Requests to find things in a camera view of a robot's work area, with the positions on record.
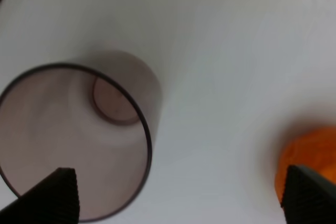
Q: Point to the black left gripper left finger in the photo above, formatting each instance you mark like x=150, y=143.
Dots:
x=55, y=199

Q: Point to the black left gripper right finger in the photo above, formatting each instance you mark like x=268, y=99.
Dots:
x=308, y=197

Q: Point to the translucent purple plastic cup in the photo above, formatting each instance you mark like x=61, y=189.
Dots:
x=97, y=114

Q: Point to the orange tangerine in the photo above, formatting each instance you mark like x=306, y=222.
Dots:
x=315, y=150

